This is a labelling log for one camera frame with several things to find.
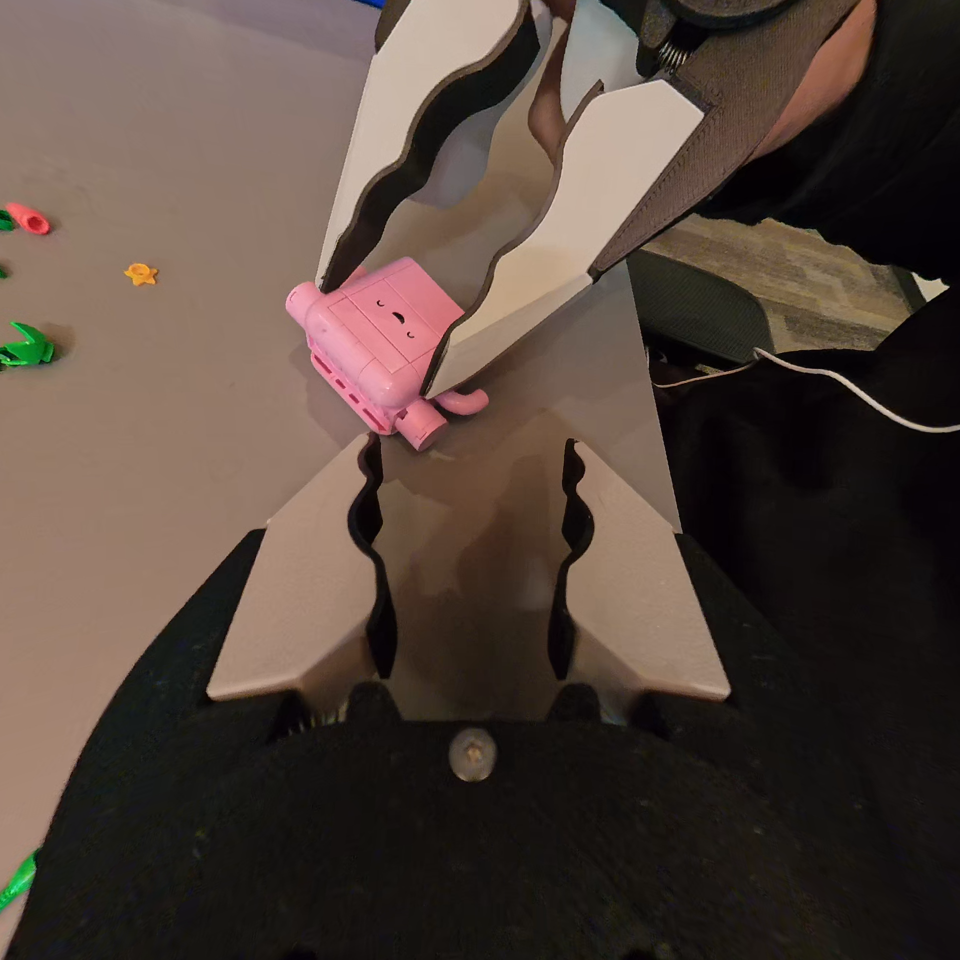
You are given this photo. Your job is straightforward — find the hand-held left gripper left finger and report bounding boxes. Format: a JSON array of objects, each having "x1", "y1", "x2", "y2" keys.
[{"x1": 206, "y1": 431, "x2": 399, "y2": 702}]

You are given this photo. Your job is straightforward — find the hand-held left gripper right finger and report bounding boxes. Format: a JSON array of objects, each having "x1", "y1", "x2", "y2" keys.
[{"x1": 546, "y1": 438, "x2": 732, "y2": 706}]

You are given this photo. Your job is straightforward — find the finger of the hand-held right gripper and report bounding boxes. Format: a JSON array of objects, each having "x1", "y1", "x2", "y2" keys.
[
  {"x1": 420, "y1": 77, "x2": 710, "y2": 400},
  {"x1": 315, "y1": 0, "x2": 543, "y2": 295}
]

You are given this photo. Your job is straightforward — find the pink brick animal body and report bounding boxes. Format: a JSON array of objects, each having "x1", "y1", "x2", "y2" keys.
[{"x1": 285, "y1": 279, "x2": 490, "y2": 453}]

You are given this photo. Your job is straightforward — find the person's right hand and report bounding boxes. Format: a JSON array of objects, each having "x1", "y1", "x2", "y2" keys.
[{"x1": 527, "y1": 0, "x2": 580, "y2": 168}]

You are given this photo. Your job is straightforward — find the black office chair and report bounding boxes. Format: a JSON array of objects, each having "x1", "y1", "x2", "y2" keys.
[{"x1": 628, "y1": 247, "x2": 777, "y2": 366}]

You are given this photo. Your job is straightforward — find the person's black jacket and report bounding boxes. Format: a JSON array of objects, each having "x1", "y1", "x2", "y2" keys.
[{"x1": 652, "y1": 247, "x2": 960, "y2": 960}]

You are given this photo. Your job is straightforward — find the green spiky leaf piece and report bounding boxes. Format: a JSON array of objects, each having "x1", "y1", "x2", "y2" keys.
[{"x1": 0, "y1": 321, "x2": 57, "y2": 369}]

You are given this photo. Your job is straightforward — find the green flexible rod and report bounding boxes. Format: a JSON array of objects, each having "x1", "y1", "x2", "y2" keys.
[{"x1": 0, "y1": 847, "x2": 40, "y2": 912}]

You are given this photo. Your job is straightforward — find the thin white cable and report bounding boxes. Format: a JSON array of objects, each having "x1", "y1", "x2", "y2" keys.
[{"x1": 648, "y1": 346, "x2": 960, "y2": 435}]

